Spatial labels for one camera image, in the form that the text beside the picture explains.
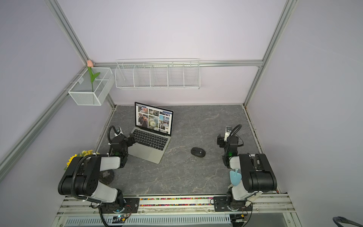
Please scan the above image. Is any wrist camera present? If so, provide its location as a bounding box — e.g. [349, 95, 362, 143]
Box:
[114, 127, 123, 136]
[224, 126, 233, 141]

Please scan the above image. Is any pink artificial tulip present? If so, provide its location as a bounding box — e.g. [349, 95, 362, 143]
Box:
[87, 60, 100, 92]

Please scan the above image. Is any white vented cable duct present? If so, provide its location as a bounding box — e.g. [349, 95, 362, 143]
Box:
[63, 214, 232, 227]

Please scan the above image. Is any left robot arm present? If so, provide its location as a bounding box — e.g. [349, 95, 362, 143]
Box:
[58, 125, 136, 213]

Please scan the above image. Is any yellow flower bouquet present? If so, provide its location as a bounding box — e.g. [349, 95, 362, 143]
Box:
[64, 149, 100, 171]

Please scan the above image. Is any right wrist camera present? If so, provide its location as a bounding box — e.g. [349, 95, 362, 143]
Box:
[224, 126, 233, 141]

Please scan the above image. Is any black wireless mouse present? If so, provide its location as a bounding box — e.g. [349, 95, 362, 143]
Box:
[191, 147, 206, 158]

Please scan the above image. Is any light blue garden trowel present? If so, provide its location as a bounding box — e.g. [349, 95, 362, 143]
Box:
[229, 169, 242, 186]

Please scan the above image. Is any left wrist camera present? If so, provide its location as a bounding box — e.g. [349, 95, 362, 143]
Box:
[114, 127, 123, 136]

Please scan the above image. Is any white wire wall shelf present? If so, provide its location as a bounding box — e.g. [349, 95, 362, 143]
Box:
[115, 58, 201, 90]

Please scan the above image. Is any silver laptop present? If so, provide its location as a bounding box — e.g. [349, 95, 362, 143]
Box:
[129, 102, 174, 164]

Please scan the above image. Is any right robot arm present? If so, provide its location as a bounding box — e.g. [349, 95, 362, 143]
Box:
[214, 124, 278, 211]

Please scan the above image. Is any white mesh wall basket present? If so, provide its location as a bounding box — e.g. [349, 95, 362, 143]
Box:
[68, 67, 115, 106]

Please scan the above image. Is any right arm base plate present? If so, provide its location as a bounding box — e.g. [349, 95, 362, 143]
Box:
[210, 195, 252, 212]

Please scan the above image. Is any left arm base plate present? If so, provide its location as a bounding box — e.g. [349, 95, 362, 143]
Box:
[100, 197, 140, 214]

